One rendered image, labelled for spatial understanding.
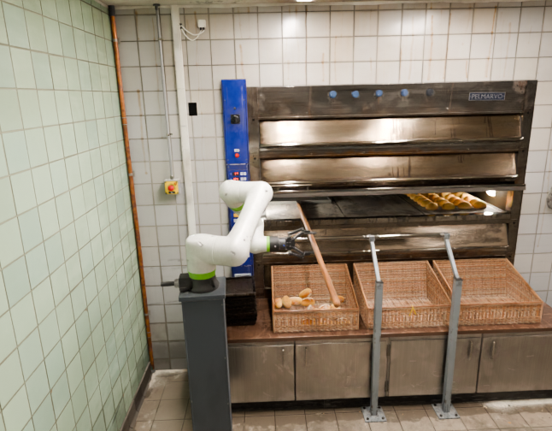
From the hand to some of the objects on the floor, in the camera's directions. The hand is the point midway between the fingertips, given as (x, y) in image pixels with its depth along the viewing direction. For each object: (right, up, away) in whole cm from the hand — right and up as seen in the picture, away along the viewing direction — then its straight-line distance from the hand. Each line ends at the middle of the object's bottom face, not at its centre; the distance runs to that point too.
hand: (313, 242), depth 258 cm
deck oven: (+49, -74, +177) cm, 198 cm away
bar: (+33, -113, +37) cm, 124 cm away
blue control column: (-48, -78, +173) cm, 196 cm away
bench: (+50, -107, +58) cm, 132 cm away
